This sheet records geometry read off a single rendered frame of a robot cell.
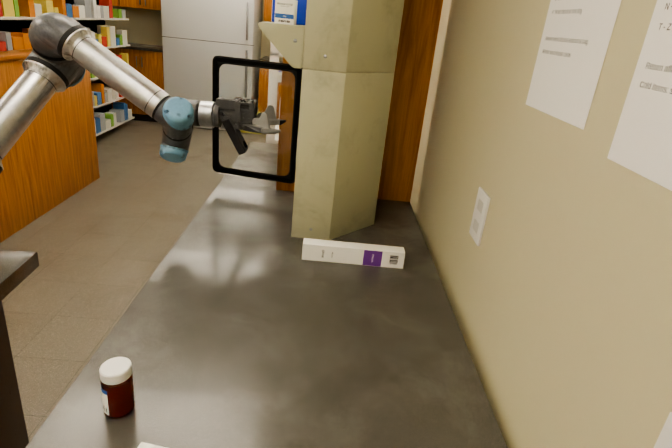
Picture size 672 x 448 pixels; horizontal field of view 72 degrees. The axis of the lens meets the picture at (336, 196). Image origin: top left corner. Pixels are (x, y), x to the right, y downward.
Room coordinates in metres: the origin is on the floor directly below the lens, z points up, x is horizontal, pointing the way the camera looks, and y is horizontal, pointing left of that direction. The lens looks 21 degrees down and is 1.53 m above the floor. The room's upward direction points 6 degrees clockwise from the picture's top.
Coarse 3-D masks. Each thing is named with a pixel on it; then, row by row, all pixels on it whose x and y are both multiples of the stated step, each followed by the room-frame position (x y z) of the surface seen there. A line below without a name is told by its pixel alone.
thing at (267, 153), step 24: (240, 72) 1.52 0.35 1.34; (264, 72) 1.51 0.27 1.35; (288, 72) 1.50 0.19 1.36; (240, 96) 1.52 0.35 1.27; (264, 96) 1.51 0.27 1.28; (288, 96) 1.50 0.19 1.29; (288, 120) 1.50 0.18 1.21; (264, 144) 1.51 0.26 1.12; (288, 144) 1.50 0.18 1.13; (240, 168) 1.52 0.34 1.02; (264, 168) 1.51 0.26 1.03; (288, 168) 1.50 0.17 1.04
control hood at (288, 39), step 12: (264, 24) 1.18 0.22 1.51; (276, 24) 1.19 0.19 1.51; (276, 36) 1.18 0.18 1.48; (288, 36) 1.19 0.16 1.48; (300, 36) 1.19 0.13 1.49; (276, 48) 1.19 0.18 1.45; (288, 48) 1.19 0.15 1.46; (300, 48) 1.19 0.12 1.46; (288, 60) 1.19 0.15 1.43; (300, 60) 1.19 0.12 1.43
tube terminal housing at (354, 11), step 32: (320, 0) 1.19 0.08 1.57; (352, 0) 1.19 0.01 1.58; (384, 0) 1.27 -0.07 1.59; (320, 32) 1.19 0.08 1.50; (352, 32) 1.20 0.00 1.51; (384, 32) 1.29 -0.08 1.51; (320, 64) 1.19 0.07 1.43; (352, 64) 1.21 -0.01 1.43; (384, 64) 1.30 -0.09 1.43; (320, 96) 1.19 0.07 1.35; (352, 96) 1.21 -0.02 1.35; (384, 96) 1.31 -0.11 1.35; (320, 128) 1.19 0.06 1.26; (352, 128) 1.22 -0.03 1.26; (384, 128) 1.33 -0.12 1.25; (320, 160) 1.19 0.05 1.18; (352, 160) 1.24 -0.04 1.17; (320, 192) 1.19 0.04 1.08; (352, 192) 1.25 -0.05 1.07; (320, 224) 1.19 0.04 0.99; (352, 224) 1.26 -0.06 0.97
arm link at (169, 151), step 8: (192, 128) 1.30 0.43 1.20; (168, 144) 1.21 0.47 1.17; (176, 144) 1.21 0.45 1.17; (184, 144) 1.22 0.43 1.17; (160, 152) 1.21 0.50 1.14; (168, 152) 1.20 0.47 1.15; (176, 152) 1.21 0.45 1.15; (184, 152) 1.23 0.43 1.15; (168, 160) 1.24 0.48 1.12; (176, 160) 1.24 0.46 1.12; (184, 160) 1.24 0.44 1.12
